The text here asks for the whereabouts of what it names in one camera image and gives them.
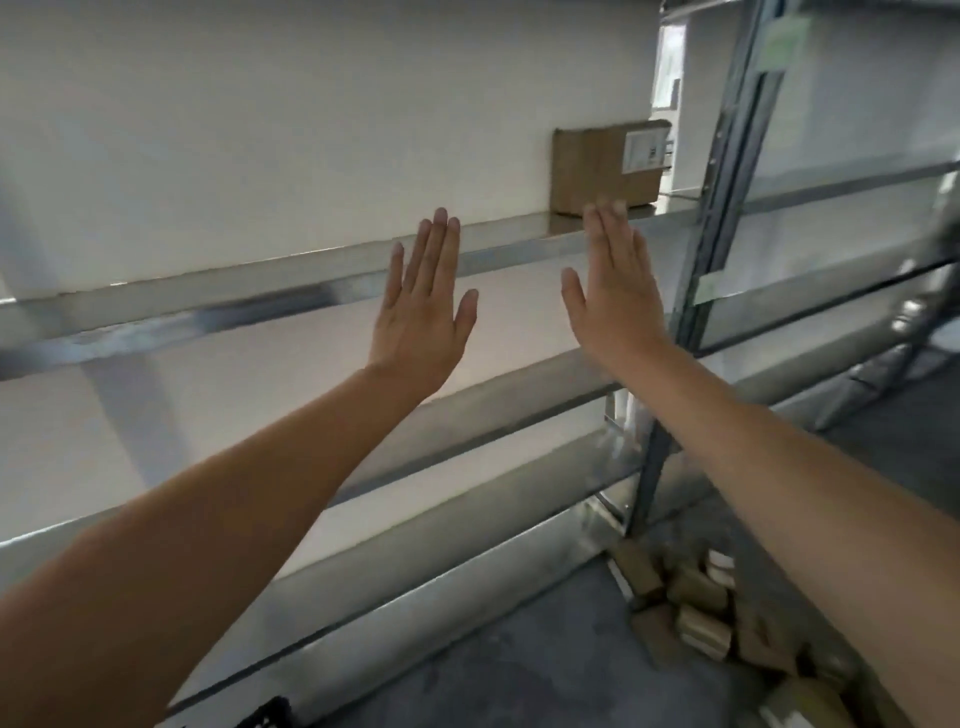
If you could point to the person's left little finger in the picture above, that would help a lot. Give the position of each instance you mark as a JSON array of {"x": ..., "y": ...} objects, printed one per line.
[{"x": 397, "y": 270}]

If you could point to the person's left middle finger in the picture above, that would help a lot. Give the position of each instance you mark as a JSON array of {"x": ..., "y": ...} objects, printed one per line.
[{"x": 436, "y": 251}]

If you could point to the grey metal shelving rack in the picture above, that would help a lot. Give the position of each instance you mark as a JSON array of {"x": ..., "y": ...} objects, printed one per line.
[
  {"x": 225, "y": 300},
  {"x": 825, "y": 187}
]

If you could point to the person's right middle finger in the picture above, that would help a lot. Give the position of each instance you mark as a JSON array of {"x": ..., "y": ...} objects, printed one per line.
[{"x": 609, "y": 236}]

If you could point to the person's right forearm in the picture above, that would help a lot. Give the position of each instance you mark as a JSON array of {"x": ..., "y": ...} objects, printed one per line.
[{"x": 810, "y": 510}]

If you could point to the person's right thumb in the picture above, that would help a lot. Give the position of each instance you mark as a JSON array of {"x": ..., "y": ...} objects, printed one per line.
[{"x": 574, "y": 296}]

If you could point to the person's left hand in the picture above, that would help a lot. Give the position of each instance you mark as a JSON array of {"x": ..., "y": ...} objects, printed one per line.
[{"x": 416, "y": 330}]

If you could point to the brown cardboard box white label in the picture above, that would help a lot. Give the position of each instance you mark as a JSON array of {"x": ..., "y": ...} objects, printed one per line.
[{"x": 592, "y": 169}]

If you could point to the person's right hand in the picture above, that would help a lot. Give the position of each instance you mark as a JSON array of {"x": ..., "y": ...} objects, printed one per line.
[{"x": 619, "y": 307}]

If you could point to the person's left forearm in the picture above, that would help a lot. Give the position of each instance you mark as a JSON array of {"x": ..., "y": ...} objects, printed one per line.
[{"x": 210, "y": 540}]

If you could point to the silver metal step ladder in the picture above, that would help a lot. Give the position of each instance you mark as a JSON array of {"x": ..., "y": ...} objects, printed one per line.
[{"x": 911, "y": 322}]

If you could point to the person's right little finger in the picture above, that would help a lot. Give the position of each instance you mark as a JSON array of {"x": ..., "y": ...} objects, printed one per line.
[{"x": 643, "y": 259}]

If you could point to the pale green rack label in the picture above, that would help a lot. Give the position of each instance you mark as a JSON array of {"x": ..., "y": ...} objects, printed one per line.
[
  {"x": 786, "y": 41},
  {"x": 717, "y": 285}
]

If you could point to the person's left thumb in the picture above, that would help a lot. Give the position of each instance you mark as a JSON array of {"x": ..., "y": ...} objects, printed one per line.
[{"x": 466, "y": 315}]

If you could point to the pile of small cardboard boxes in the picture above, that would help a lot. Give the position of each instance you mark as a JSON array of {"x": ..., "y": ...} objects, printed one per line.
[{"x": 697, "y": 600}]

